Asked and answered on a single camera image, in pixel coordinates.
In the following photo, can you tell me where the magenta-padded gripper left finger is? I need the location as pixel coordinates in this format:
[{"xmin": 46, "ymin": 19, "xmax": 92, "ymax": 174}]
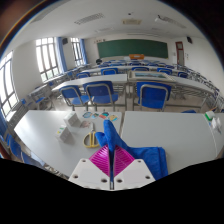
[{"xmin": 68, "ymin": 144, "xmax": 112, "ymax": 191}]

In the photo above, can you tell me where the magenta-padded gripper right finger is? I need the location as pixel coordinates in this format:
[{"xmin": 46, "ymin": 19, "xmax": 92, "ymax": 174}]
[{"xmin": 112, "ymin": 145, "xmax": 157, "ymax": 191}]

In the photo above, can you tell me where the blue terry towel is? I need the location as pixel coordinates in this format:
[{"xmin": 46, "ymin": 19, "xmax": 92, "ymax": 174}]
[{"xmin": 94, "ymin": 119, "xmax": 169, "ymax": 181}]

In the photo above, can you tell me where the small white box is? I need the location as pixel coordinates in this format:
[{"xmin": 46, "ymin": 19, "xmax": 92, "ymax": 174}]
[
  {"xmin": 55, "ymin": 124, "xmax": 72, "ymax": 144},
  {"xmin": 63, "ymin": 111, "xmax": 79, "ymax": 128}
]

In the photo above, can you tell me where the pink card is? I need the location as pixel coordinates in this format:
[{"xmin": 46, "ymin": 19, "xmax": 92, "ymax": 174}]
[{"xmin": 80, "ymin": 120, "xmax": 92, "ymax": 129}]

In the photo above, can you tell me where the blue classroom chair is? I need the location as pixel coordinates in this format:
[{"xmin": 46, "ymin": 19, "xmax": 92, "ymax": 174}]
[
  {"xmin": 5, "ymin": 133, "xmax": 25, "ymax": 160},
  {"xmin": 83, "ymin": 80, "xmax": 120, "ymax": 108},
  {"xmin": 59, "ymin": 84, "xmax": 90, "ymax": 108},
  {"xmin": 135, "ymin": 81, "xmax": 173, "ymax": 112}
]

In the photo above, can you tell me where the green and white packet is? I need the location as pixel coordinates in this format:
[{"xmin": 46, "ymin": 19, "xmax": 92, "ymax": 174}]
[{"xmin": 204, "ymin": 110, "xmax": 216, "ymax": 121}]

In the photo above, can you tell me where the grey classroom desk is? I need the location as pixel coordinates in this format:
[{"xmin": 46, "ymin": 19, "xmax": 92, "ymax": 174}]
[
  {"xmin": 51, "ymin": 73, "xmax": 129, "ymax": 93},
  {"xmin": 128, "ymin": 70, "xmax": 177, "ymax": 84}
]

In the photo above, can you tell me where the group of blue chairs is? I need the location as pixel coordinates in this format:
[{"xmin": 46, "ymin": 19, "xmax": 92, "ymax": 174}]
[{"xmin": 66, "ymin": 59, "xmax": 224, "ymax": 113}]

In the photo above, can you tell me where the orange lectern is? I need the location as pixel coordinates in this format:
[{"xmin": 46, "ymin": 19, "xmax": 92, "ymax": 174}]
[{"xmin": 128, "ymin": 53, "xmax": 146, "ymax": 61}]

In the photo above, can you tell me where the large window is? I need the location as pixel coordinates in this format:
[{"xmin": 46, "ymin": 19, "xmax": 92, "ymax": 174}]
[
  {"xmin": 0, "ymin": 50, "xmax": 20, "ymax": 118},
  {"xmin": 35, "ymin": 37, "xmax": 62, "ymax": 83},
  {"xmin": 70, "ymin": 37, "xmax": 83, "ymax": 67}
]

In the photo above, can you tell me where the blue curtain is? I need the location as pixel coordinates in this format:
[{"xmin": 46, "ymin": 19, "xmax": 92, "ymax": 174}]
[
  {"xmin": 79, "ymin": 38, "xmax": 89, "ymax": 65},
  {"xmin": 55, "ymin": 36, "xmax": 70, "ymax": 75}
]

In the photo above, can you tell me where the green chalkboard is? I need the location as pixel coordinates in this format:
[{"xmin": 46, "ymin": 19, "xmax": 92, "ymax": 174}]
[{"xmin": 97, "ymin": 39, "xmax": 169, "ymax": 60}]

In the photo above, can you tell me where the brown door with window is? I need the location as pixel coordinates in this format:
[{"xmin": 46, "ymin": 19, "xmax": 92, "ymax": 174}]
[{"xmin": 175, "ymin": 41, "xmax": 186, "ymax": 66}]

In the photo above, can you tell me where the ceiling air conditioner panel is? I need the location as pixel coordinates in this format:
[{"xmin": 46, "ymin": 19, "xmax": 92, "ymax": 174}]
[{"xmin": 121, "ymin": 18, "xmax": 143, "ymax": 26}]

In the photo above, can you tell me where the ceiling vent grille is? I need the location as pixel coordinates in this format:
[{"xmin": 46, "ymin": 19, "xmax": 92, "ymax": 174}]
[{"xmin": 73, "ymin": 12, "xmax": 106, "ymax": 26}]

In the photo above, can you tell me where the ceiling projector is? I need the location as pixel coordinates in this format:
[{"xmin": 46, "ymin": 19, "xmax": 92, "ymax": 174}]
[{"xmin": 154, "ymin": 14, "xmax": 169, "ymax": 24}]

